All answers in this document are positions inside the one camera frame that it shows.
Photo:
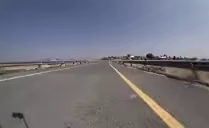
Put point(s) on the metal guardrail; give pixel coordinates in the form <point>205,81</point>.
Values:
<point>18,64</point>
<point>178,63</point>

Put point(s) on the dry dirt verge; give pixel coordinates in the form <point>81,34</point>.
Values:
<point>205,77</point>
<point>15,70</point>

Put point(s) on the grey asphalt road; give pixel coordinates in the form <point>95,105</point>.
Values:
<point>85,96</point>

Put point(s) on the row of trees and buildings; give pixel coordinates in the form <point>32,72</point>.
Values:
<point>149,56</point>

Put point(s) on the white painted line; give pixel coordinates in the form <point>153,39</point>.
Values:
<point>25,74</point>

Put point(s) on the robot's own part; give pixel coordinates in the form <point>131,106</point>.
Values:
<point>18,115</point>

